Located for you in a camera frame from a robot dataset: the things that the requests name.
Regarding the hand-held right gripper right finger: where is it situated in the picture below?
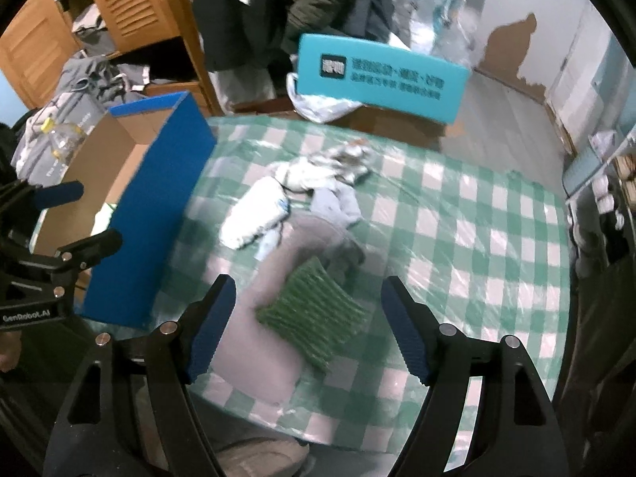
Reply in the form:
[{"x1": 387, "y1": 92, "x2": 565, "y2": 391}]
[{"x1": 382, "y1": 275, "x2": 571, "y2": 477}]

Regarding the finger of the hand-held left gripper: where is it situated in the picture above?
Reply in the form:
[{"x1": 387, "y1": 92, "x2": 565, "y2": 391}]
[
  {"x1": 0, "y1": 181, "x2": 84, "y2": 219},
  {"x1": 0, "y1": 229, "x2": 123, "y2": 309}
]

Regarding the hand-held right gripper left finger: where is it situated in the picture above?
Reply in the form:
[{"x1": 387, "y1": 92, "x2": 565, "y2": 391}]
[{"x1": 42, "y1": 274, "x2": 237, "y2": 477}]

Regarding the blue cardboard box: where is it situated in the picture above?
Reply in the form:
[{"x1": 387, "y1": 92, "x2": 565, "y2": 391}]
[{"x1": 37, "y1": 90, "x2": 218, "y2": 330}]

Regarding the green knitted cloth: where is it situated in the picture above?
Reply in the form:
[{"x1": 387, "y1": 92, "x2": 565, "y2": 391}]
[{"x1": 254, "y1": 256, "x2": 372, "y2": 373}]

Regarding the white dotted cloth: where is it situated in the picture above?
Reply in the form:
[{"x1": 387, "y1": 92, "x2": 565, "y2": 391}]
[{"x1": 219, "y1": 176, "x2": 292, "y2": 252}]

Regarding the grey cloth garment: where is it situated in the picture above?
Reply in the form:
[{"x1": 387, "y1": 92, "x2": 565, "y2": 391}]
[{"x1": 199, "y1": 211, "x2": 367, "y2": 404}]

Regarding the light blue sock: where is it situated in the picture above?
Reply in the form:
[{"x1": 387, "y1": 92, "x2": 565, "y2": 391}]
[{"x1": 310, "y1": 186, "x2": 362, "y2": 230}]

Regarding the white tissue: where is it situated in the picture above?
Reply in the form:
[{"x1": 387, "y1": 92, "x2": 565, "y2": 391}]
[{"x1": 271, "y1": 158, "x2": 321, "y2": 192}]

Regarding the white plastic bag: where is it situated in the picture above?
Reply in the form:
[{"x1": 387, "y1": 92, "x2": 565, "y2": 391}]
[
  {"x1": 318, "y1": 142, "x2": 374, "y2": 187},
  {"x1": 285, "y1": 72, "x2": 367, "y2": 123}
]

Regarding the pile of grey clothes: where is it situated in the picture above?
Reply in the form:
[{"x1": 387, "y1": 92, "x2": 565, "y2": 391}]
[{"x1": 10, "y1": 25, "x2": 152, "y2": 180}]

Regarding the green checkered tablecloth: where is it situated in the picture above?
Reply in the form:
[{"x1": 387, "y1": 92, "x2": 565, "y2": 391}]
[{"x1": 149, "y1": 114, "x2": 577, "y2": 448}]

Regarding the wooden louvered wardrobe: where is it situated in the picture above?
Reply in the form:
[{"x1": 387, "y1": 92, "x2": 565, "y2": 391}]
[{"x1": 0, "y1": 0, "x2": 223, "y2": 116}]

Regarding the brown cardboard box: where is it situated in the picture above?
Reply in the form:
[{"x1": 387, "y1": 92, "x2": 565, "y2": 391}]
[{"x1": 233, "y1": 99, "x2": 448, "y2": 151}]

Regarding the dark shelf rack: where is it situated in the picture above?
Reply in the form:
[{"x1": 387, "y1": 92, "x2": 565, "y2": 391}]
[{"x1": 561, "y1": 129, "x2": 636, "y2": 281}]

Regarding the light blue box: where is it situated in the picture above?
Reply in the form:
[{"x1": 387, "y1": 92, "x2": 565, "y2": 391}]
[{"x1": 564, "y1": 151, "x2": 600, "y2": 196}]

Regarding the dark navy coat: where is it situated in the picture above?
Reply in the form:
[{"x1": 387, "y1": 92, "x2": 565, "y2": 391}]
[{"x1": 191, "y1": 0, "x2": 299, "y2": 74}]

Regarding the teal printed board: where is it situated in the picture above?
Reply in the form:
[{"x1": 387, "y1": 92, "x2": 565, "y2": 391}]
[{"x1": 295, "y1": 33, "x2": 470, "y2": 126}]

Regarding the olive green jacket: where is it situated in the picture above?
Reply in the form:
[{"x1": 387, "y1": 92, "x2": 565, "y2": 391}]
[{"x1": 271, "y1": 0, "x2": 372, "y2": 56}]

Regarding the clear plastic wrapped package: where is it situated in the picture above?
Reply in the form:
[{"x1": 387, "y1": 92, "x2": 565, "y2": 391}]
[{"x1": 392, "y1": 0, "x2": 494, "y2": 71}]

